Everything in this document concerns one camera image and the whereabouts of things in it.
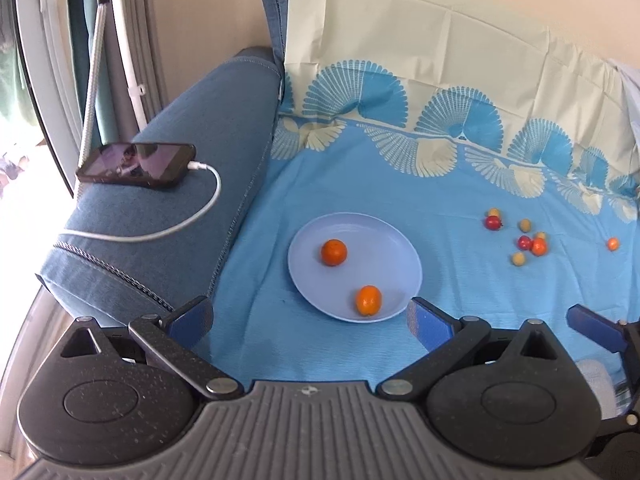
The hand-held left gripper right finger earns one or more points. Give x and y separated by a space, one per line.
430 322

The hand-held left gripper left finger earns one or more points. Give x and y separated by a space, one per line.
192 317

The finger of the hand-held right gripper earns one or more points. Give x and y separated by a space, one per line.
595 325

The small orange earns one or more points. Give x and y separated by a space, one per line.
334 252
612 244
368 300
538 247

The light blue plate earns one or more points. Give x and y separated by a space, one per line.
370 240

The red cherry tomato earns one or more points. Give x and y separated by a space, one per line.
493 222
524 243

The light plaid cloth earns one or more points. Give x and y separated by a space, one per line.
595 385

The blue printed bedsheet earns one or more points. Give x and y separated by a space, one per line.
350 175

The black smartphone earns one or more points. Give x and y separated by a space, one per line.
135 157

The blue sofa armrest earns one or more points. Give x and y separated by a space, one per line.
200 110

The light blue cloth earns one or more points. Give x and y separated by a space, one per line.
631 90

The white pipe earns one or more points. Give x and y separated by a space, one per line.
131 75

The grey braided pole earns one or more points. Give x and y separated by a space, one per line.
97 50

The grey curtain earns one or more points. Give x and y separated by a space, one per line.
145 20

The hanging clothes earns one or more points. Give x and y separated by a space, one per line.
12 75

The teal curtain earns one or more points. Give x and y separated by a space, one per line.
80 10

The white window frame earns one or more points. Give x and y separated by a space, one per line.
45 35

